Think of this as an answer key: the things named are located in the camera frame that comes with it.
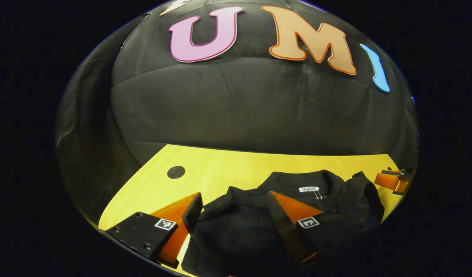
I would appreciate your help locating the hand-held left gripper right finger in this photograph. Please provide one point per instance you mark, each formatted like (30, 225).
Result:
(284, 234)

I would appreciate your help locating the black backdrop cloth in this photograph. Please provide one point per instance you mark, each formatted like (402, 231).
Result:
(240, 115)

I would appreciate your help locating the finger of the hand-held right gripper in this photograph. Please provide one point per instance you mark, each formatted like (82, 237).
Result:
(386, 181)

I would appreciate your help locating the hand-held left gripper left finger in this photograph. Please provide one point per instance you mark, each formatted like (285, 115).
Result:
(191, 211)

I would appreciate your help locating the black buttoned shirt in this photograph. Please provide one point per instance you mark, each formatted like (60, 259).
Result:
(240, 231)

